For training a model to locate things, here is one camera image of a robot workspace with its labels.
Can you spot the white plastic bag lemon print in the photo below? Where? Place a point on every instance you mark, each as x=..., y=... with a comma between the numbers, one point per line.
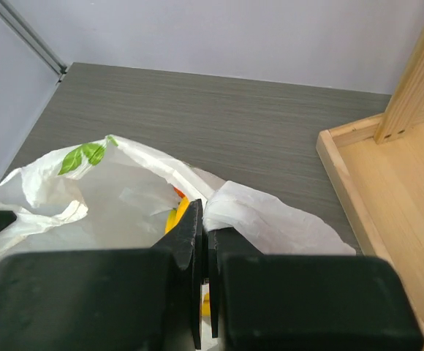
x=116, y=193

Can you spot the wooden clothes rack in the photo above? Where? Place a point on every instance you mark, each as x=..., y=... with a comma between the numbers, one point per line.
x=376, y=167

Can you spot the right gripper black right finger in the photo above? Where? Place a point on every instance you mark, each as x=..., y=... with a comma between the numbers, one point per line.
x=305, y=302

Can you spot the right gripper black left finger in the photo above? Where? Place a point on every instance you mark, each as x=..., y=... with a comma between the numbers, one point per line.
x=116, y=299

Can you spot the yellow banana bunch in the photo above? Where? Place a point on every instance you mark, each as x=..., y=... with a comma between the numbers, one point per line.
x=176, y=214

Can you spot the orange persimmon fruit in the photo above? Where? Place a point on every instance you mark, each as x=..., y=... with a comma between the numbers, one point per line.
x=179, y=192

